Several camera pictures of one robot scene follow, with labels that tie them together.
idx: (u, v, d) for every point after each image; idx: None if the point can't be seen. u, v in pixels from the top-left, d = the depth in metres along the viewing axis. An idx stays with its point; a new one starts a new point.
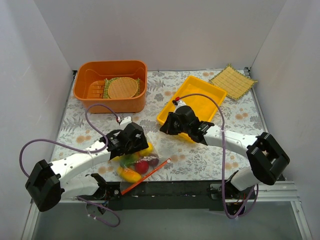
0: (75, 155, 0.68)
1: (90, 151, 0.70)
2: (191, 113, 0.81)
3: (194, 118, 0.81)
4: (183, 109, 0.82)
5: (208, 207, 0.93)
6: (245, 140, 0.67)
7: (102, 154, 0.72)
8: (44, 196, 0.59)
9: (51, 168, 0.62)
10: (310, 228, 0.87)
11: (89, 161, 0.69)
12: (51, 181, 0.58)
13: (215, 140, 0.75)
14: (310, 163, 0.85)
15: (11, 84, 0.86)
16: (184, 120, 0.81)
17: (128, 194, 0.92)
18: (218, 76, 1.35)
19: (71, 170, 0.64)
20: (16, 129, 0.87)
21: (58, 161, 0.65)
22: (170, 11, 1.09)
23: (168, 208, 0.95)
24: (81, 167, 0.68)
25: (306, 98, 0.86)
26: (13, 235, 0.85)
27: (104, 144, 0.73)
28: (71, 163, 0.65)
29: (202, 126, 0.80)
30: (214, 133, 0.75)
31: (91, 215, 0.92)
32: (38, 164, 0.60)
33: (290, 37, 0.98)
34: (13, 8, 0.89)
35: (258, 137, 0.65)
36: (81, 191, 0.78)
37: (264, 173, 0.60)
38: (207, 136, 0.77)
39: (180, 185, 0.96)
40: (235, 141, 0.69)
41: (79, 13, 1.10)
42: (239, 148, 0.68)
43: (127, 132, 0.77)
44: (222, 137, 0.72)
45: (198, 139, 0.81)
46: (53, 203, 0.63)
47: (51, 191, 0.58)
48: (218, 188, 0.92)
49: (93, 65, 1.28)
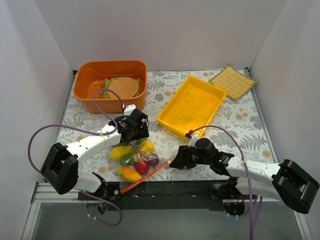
0: (88, 137, 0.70)
1: (102, 133, 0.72)
2: (211, 146, 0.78)
3: (214, 151, 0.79)
4: (202, 142, 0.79)
5: (209, 207, 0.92)
6: (269, 169, 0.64)
7: (114, 136, 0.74)
8: (63, 176, 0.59)
9: (67, 149, 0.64)
10: (311, 229, 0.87)
11: (102, 143, 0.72)
12: (69, 160, 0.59)
13: (237, 171, 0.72)
14: (309, 164, 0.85)
15: (11, 84, 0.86)
16: (205, 153, 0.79)
17: (128, 194, 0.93)
18: (219, 76, 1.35)
19: (86, 150, 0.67)
20: (16, 129, 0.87)
21: (73, 143, 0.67)
22: (170, 11, 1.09)
23: (168, 208, 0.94)
24: (96, 148, 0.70)
25: (306, 98, 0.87)
26: (13, 235, 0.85)
27: (114, 127, 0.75)
28: (86, 144, 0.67)
29: (223, 158, 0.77)
30: (236, 164, 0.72)
31: (91, 216, 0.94)
32: (55, 146, 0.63)
33: (290, 37, 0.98)
34: (13, 8, 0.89)
35: (281, 165, 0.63)
36: (87, 185, 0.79)
37: (296, 203, 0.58)
38: (230, 169, 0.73)
39: (180, 185, 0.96)
40: (258, 171, 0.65)
41: (79, 13, 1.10)
42: (264, 178, 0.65)
43: (134, 117, 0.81)
44: (244, 168, 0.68)
45: (221, 172, 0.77)
46: (71, 185, 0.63)
47: (70, 170, 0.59)
48: (218, 188, 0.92)
49: (93, 65, 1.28)
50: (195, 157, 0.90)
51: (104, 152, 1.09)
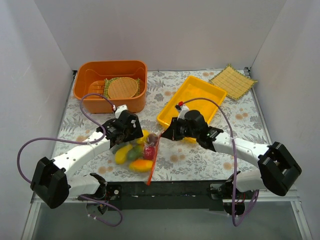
0: (75, 148, 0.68)
1: (90, 141, 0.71)
2: (200, 118, 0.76)
3: (203, 123, 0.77)
4: (192, 113, 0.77)
5: (209, 207, 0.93)
6: (256, 149, 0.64)
7: (102, 142, 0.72)
8: (54, 192, 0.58)
9: (54, 164, 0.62)
10: (310, 228, 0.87)
11: (91, 152, 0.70)
12: (56, 176, 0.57)
13: (224, 147, 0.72)
14: (309, 163, 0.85)
15: (11, 84, 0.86)
16: (193, 125, 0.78)
17: (128, 194, 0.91)
18: (218, 76, 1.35)
19: (74, 162, 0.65)
20: (16, 129, 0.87)
21: (59, 157, 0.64)
22: (170, 11, 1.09)
23: (168, 208, 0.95)
24: (84, 158, 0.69)
25: (306, 98, 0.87)
26: (13, 235, 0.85)
27: (101, 134, 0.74)
28: (74, 156, 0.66)
29: (211, 131, 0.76)
30: (224, 140, 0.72)
31: (91, 215, 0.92)
32: (40, 162, 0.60)
33: (289, 37, 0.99)
34: (13, 9, 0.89)
35: (270, 147, 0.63)
36: (84, 190, 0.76)
37: (276, 184, 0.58)
38: (216, 143, 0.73)
39: (180, 185, 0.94)
40: (245, 149, 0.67)
41: (79, 13, 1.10)
42: (249, 157, 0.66)
43: (123, 120, 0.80)
44: (232, 145, 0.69)
45: (206, 145, 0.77)
46: (63, 198, 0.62)
47: (58, 185, 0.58)
48: (218, 188, 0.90)
49: (93, 65, 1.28)
50: (184, 131, 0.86)
51: (104, 152, 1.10)
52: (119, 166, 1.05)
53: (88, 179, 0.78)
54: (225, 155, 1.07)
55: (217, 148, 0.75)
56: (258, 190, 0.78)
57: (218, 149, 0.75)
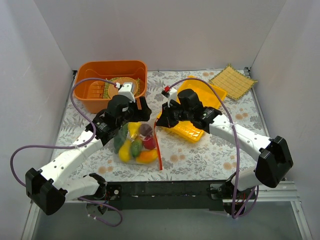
0: (63, 154, 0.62)
1: (78, 145, 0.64)
2: (194, 96, 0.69)
3: (198, 102, 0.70)
4: (186, 92, 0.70)
5: (209, 207, 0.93)
6: (258, 141, 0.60)
7: (92, 144, 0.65)
8: (46, 202, 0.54)
9: (41, 175, 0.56)
10: (310, 228, 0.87)
11: (80, 156, 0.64)
12: (44, 188, 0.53)
13: (222, 132, 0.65)
14: (309, 163, 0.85)
15: (11, 84, 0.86)
16: (186, 104, 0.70)
17: (128, 194, 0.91)
18: (219, 75, 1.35)
19: (62, 171, 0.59)
20: (16, 129, 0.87)
21: (47, 165, 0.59)
22: (170, 11, 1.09)
23: (168, 208, 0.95)
24: (74, 164, 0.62)
25: (306, 97, 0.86)
26: (13, 235, 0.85)
27: (91, 132, 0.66)
28: (61, 164, 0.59)
29: (206, 111, 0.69)
30: (221, 124, 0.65)
31: (91, 215, 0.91)
32: (27, 173, 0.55)
33: (290, 37, 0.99)
34: (13, 9, 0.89)
35: (272, 140, 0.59)
36: (82, 191, 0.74)
37: (269, 177, 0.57)
38: (213, 126, 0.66)
39: (180, 185, 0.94)
40: (245, 140, 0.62)
41: (79, 13, 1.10)
42: (248, 148, 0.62)
43: (112, 112, 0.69)
44: (233, 132, 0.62)
45: (201, 126, 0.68)
46: (59, 205, 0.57)
47: (49, 196, 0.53)
48: (218, 188, 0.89)
49: (93, 65, 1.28)
50: (177, 115, 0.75)
51: (104, 152, 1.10)
52: (119, 166, 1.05)
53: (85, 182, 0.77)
54: (225, 155, 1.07)
55: (212, 131, 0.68)
56: (257, 188, 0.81)
57: (213, 131, 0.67)
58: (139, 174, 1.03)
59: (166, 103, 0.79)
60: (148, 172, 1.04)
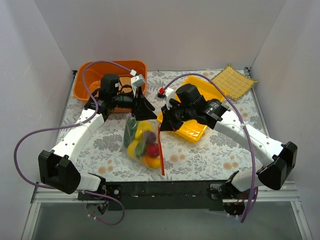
0: (70, 132, 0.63)
1: (82, 121, 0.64)
2: (193, 90, 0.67)
3: (198, 96, 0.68)
4: (184, 87, 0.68)
5: (209, 207, 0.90)
6: (270, 147, 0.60)
7: (95, 119, 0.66)
8: (65, 179, 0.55)
9: (55, 154, 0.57)
10: (311, 228, 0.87)
11: (87, 131, 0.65)
12: (61, 164, 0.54)
13: (230, 131, 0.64)
14: (310, 163, 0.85)
15: (10, 84, 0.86)
16: (186, 100, 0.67)
17: (129, 194, 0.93)
18: (219, 75, 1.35)
19: (75, 147, 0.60)
20: (16, 129, 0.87)
21: (58, 144, 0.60)
22: (170, 11, 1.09)
23: (169, 208, 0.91)
24: (82, 140, 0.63)
25: (306, 97, 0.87)
26: (13, 235, 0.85)
27: (94, 111, 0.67)
28: (72, 140, 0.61)
29: (212, 105, 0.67)
30: (231, 123, 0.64)
31: (91, 216, 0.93)
32: (40, 156, 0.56)
33: (290, 37, 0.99)
34: (13, 9, 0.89)
35: (284, 146, 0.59)
36: (89, 183, 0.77)
37: (275, 180, 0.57)
38: (222, 124, 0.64)
39: (180, 185, 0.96)
40: (257, 144, 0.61)
41: (79, 13, 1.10)
42: (259, 152, 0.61)
43: (106, 88, 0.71)
44: (245, 132, 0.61)
45: (206, 121, 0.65)
46: (77, 182, 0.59)
47: (67, 171, 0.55)
48: (218, 188, 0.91)
49: (93, 65, 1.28)
50: (180, 116, 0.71)
51: (104, 151, 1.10)
52: (119, 166, 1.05)
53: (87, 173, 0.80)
54: (225, 155, 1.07)
55: (216, 127, 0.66)
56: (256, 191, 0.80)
57: (219, 127, 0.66)
58: (139, 175, 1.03)
59: (165, 107, 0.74)
60: (148, 172, 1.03)
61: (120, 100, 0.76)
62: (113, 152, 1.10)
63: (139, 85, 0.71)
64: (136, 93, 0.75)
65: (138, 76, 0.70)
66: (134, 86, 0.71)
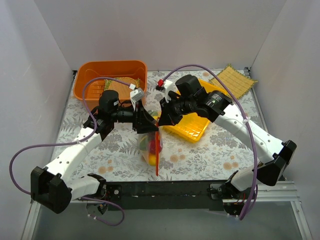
0: (66, 149, 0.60)
1: (79, 140, 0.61)
2: (194, 81, 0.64)
3: (198, 88, 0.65)
4: (183, 78, 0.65)
5: (209, 207, 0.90)
6: (271, 145, 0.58)
7: (93, 139, 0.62)
8: (56, 198, 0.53)
9: (48, 171, 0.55)
10: (310, 228, 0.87)
11: (83, 150, 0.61)
12: (53, 184, 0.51)
13: (232, 127, 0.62)
14: (310, 163, 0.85)
15: (11, 84, 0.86)
16: (186, 92, 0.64)
17: (129, 194, 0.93)
18: (219, 75, 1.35)
19: (69, 165, 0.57)
20: (16, 129, 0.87)
21: (52, 161, 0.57)
22: (170, 11, 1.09)
23: (169, 208, 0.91)
24: (78, 158, 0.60)
25: (306, 97, 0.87)
26: (13, 235, 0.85)
27: (92, 129, 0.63)
28: (67, 158, 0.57)
29: (214, 97, 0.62)
30: (233, 118, 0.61)
31: (91, 215, 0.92)
32: (33, 171, 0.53)
33: (290, 36, 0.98)
34: (14, 9, 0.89)
35: (284, 145, 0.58)
36: (86, 189, 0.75)
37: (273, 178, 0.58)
38: (224, 118, 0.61)
39: (180, 185, 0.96)
40: (259, 141, 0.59)
41: (79, 13, 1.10)
42: (259, 150, 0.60)
43: (105, 108, 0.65)
44: (247, 129, 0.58)
45: (207, 113, 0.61)
46: (68, 201, 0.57)
47: (58, 191, 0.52)
48: (218, 188, 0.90)
49: (94, 65, 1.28)
50: (179, 109, 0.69)
51: (104, 152, 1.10)
52: (119, 166, 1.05)
53: (86, 180, 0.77)
54: (225, 155, 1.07)
55: (217, 121, 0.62)
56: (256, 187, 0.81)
57: (221, 122, 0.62)
58: (139, 174, 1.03)
59: (164, 99, 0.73)
60: (148, 172, 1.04)
61: (121, 115, 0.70)
62: (113, 152, 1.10)
63: (138, 99, 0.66)
64: (136, 107, 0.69)
65: (137, 89, 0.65)
66: (133, 100, 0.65)
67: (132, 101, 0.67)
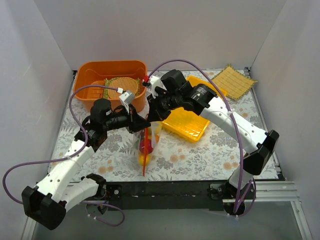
0: (57, 166, 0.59)
1: (69, 155, 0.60)
2: (178, 75, 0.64)
3: (184, 82, 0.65)
4: (167, 73, 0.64)
5: (209, 207, 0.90)
6: (255, 135, 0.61)
7: (84, 152, 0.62)
8: (47, 217, 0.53)
9: (38, 191, 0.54)
10: (311, 228, 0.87)
11: (75, 166, 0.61)
12: (43, 204, 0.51)
13: (217, 119, 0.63)
14: (310, 163, 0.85)
15: (11, 84, 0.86)
16: (171, 87, 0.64)
17: (129, 194, 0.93)
18: (219, 75, 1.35)
19: (60, 183, 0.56)
20: (16, 129, 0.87)
21: (43, 180, 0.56)
22: (170, 11, 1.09)
23: (169, 208, 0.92)
24: (69, 175, 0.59)
25: (306, 97, 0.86)
26: (13, 235, 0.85)
27: (82, 142, 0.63)
28: (57, 176, 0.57)
29: (199, 90, 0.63)
30: (218, 111, 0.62)
31: (91, 215, 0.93)
32: (23, 192, 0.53)
33: (290, 36, 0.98)
34: (13, 9, 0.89)
35: (267, 135, 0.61)
36: (83, 195, 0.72)
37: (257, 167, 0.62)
38: (209, 111, 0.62)
39: (181, 185, 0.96)
40: (243, 132, 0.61)
41: (78, 13, 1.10)
42: (244, 140, 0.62)
43: (97, 118, 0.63)
44: (232, 120, 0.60)
45: (192, 107, 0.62)
46: (62, 218, 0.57)
47: (49, 211, 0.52)
48: (218, 188, 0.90)
49: (94, 65, 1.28)
50: (166, 104, 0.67)
51: (104, 151, 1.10)
52: (119, 166, 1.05)
53: (84, 185, 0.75)
54: (225, 155, 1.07)
55: (203, 114, 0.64)
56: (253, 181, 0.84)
57: (206, 114, 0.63)
58: (139, 175, 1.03)
59: (150, 96, 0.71)
60: (148, 172, 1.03)
61: (115, 122, 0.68)
62: (113, 152, 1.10)
63: (131, 101, 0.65)
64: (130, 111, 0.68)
65: (127, 91, 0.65)
66: (125, 103, 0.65)
67: (124, 104, 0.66)
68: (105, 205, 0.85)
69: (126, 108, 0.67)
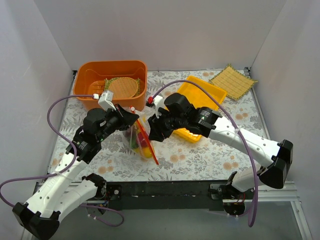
0: (47, 182, 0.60)
1: (59, 171, 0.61)
2: (183, 99, 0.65)
3: (188, 106, 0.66)
4: (172, 97, 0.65)
5: (209, 207, 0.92)
6: (267, 148, 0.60)
7: (74, 167, 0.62)
8: (38, 233, 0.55)
9: (28, 208, 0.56)
10: (311, 229, 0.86)
11: (66, 181, 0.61)
12: (33, 222, 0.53)
13: (226, 138, 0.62)
14: (310, 164, 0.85)
15: (11, 84, 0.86)
16: (176, 110, 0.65)
17: (128, 194, 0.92)
18: (219, 76, 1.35)
19: (50, 200, 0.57)
20: (16, 129, 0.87)
21: (33, 196, 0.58)
22: (170, 11, 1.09)
23: (169, 208, 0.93)
24: (60, 190, 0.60)
25: (306, 98, 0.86)
26: (13, 235, 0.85)
27: (73, 154, 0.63)
28: (46, 193, 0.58)
29: (203, 113, 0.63)
30: (225, 130, 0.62)
31: (91, 215, 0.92)
32: (14, 210, 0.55)
33: (290, 36, 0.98)
34: (13, 9, 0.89)
35: (281, 145, 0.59)
36: (80, 201, 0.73)
37: (280, 181, 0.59)
38: (217, 132, 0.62)
39: (181, 185, 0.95)
40: (255, 147, 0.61)
41: (79, 13, 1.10)
42: (257, 155, 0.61)
43: (90, 129, 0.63)
44: (241, 138, 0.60)
45: (200, 131, 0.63)
46: (54, 231, 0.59)
47: (39, 229, 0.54)
48: (218, 188, 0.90)
49: (94, 65, 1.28)
50: (169, 124, 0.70)
51: (104, 151, 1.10)
52: (119, 166, 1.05)
53: (81, 190, 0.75)
54: (225, 155, 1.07)
55: (211, 136, 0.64)
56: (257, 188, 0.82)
57: (214, 136, 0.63)
58: (139, 175, 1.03)
59: (153, 116, 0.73)
60: (148, 172, 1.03)
61: (109, 125, 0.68)
62: (113, 152, 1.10)
63: (112, 96, 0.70)
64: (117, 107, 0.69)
65: (105, 92, 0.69)
66: (108, 100, 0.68)
67: (108, 105, 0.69)
68: (104, 208, 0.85)
69: (112, 106, 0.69)
